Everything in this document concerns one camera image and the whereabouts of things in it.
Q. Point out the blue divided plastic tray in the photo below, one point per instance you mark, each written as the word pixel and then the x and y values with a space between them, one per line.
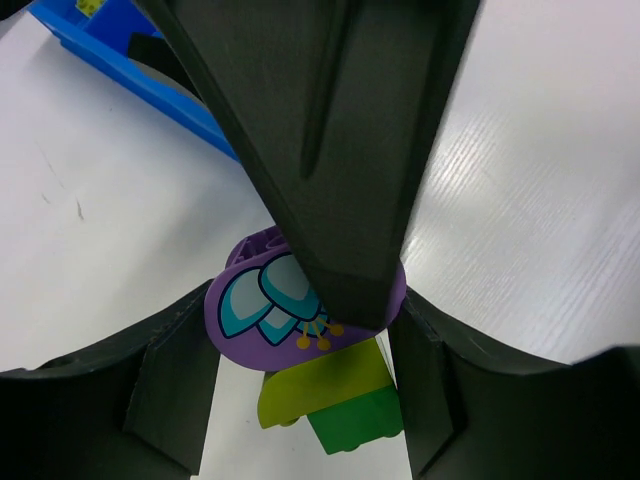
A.
pixel 102 42

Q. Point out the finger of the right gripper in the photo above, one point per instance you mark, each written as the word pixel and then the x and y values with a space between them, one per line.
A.
pixel 333 108
pixel 154 57

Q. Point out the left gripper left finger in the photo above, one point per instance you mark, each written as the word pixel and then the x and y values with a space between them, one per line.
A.
pixel 134 405

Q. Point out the lime sloped lego brick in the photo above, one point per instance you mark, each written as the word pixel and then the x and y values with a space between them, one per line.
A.
pixel 321 383

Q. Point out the green lego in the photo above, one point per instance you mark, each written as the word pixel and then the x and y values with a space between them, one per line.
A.
pixel 346 426

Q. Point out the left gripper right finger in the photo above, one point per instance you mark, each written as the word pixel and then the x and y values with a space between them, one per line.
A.
pixel 476 408

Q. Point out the purple round lego brick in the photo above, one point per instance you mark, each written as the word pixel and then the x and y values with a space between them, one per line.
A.
pixel 262 313

